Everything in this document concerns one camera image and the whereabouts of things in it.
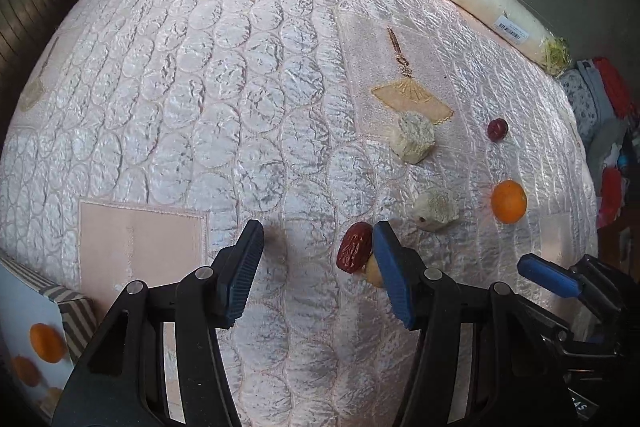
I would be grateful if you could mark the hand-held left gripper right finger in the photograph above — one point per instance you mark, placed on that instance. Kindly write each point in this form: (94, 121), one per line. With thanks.
(392, 272)

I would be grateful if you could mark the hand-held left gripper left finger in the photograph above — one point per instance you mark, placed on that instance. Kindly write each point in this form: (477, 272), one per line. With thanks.
(240, 279)

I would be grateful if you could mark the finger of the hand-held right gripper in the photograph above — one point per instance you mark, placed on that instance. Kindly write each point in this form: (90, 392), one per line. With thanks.
(547, 274)

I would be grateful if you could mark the round brown longan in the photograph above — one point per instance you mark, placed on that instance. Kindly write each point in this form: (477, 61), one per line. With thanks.
(52, 396)
(374, 271)

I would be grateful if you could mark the large wrinkled red date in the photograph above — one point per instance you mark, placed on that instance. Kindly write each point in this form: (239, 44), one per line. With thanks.
(355, 247)

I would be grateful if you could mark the large orange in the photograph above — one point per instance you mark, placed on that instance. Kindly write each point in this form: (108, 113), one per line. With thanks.
(46, 343)

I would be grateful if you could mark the striped cardboard box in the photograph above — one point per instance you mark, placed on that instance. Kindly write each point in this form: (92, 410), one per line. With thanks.
(20, 307)

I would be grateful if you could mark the medium orange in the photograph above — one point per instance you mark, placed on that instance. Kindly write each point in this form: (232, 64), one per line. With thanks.
(25, 371)

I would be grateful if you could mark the middle white nougat cube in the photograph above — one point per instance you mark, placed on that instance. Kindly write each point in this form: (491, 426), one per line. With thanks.
(436, 209)

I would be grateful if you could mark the white nougat cube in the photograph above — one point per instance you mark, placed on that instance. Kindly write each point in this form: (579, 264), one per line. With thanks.
(412, 138)
(436, 209)

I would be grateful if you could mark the small orange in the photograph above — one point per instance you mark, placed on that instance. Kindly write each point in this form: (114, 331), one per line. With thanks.
(509, 202)

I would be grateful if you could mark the far white nougat cube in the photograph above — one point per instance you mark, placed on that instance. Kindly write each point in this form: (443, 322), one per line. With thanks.
(412, 138)

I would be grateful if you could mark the small red date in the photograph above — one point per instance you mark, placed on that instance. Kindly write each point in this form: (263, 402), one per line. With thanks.
(497, 129)

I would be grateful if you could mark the pile of clothes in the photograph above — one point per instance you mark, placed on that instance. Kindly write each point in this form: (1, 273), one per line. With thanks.
(600, 117)

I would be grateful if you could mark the plastic-wrapped white radish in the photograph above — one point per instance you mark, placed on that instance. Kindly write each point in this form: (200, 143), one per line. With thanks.
(492, 9)

